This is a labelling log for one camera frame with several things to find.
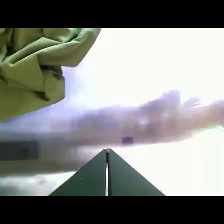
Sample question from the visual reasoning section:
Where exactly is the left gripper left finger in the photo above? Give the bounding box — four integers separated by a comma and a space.
49, 148, 108, 197

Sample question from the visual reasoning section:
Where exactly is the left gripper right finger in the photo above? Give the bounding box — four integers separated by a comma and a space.
107, 148, 166, 197

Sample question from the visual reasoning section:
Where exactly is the olive green garment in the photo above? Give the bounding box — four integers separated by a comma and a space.
0, 27, 102, 123

